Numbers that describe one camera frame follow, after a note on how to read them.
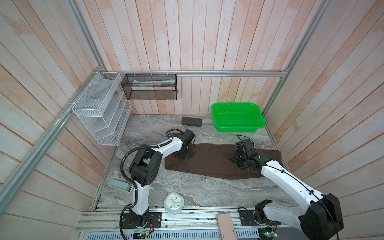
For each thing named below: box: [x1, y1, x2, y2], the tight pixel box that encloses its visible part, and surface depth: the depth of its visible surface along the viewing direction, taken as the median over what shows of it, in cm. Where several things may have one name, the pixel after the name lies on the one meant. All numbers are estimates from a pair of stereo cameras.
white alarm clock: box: [163, 192, 185, 215], surface depth 78 cm
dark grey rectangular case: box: [181, 117, 202, 127], surface depth 117 cm
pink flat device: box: [216, 213, 237, 240], surface depth 71 cm
